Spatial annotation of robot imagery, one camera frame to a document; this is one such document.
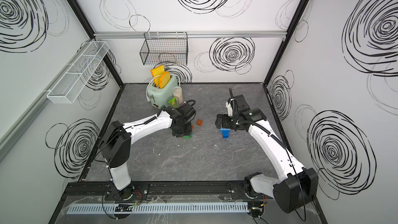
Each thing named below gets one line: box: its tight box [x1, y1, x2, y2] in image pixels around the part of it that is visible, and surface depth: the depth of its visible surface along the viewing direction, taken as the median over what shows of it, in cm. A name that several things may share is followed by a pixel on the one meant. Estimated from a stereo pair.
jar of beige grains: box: [172, 86, 184, 105], surface depth 105 cm
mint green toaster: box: [146, 75, 180, 109], surface depth 99 cm
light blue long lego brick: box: [219, 127, 232, 140], surface depth 94 cm
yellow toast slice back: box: [150, 64, 166, 88], surface depth 99 cm
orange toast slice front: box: [159, 71, 172, 89], surface depth 96 cm
